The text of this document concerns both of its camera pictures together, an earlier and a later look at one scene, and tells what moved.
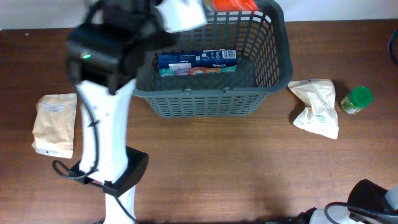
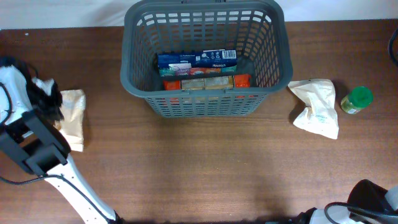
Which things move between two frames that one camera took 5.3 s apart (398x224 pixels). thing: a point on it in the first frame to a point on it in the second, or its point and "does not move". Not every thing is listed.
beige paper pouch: (321, 117) does not move
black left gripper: (166, 45) to (55, 109)
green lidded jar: (358, 98) does not move
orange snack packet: (235, 5) to (209, 83)
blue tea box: (206, 61) does not move
